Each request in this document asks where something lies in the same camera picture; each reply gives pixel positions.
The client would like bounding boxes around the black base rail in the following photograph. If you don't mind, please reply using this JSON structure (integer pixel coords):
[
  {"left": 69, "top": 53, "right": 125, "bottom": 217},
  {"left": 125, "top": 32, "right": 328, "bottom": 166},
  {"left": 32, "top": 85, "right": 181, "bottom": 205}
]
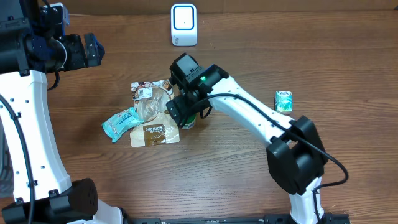
[{"left": 131, "top": 213, "right": 351, "bottom": 224}]

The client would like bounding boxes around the teal wet wipes pack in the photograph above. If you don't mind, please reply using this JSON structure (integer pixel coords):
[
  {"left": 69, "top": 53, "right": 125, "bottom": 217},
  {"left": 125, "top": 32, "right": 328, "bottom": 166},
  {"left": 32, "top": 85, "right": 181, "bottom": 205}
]
[{"left": 102, "top": 108, "right": 144, "bottom": 143}]

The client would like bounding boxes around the green lid jar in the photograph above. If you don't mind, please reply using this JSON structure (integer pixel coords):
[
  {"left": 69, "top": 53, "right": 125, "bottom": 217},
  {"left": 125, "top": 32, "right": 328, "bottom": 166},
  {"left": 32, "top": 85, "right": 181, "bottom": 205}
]
[{"left": 182, "top": 114, "right": 197, "bottom": 130}]

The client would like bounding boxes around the small teal tissue pack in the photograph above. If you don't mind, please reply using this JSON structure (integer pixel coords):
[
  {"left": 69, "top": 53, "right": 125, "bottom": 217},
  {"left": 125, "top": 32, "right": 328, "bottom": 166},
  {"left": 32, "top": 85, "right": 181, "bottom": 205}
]
[{"left": 274, "top": 91, "right": 293, "bottom": 114}]

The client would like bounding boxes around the cardboard backboard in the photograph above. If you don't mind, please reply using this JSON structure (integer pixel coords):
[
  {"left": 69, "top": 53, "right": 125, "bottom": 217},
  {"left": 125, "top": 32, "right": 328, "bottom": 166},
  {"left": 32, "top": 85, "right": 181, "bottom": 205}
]
[{"left": 62, "top": 0, "right": 397, "bottom": 15}]

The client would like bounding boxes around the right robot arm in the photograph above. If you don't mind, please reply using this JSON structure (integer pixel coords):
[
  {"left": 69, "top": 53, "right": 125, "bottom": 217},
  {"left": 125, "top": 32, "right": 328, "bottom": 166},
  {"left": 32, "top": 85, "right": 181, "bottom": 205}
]
[{"left": 166, "top": 53, "right": 328, "bottom": 223}]

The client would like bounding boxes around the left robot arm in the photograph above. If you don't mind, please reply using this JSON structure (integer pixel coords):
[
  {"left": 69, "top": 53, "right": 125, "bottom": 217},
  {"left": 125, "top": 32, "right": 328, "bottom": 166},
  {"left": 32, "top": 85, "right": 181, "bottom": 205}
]
[{"left": 1, "top": 1, "right": 128, "bottom": 223}]

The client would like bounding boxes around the beige brown snack bag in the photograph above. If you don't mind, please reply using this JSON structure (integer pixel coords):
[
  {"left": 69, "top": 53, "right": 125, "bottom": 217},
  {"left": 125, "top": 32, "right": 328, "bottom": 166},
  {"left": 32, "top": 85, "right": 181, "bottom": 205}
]
[{"left": 130, "top": 80, "right": 180, "bottom": 147}]

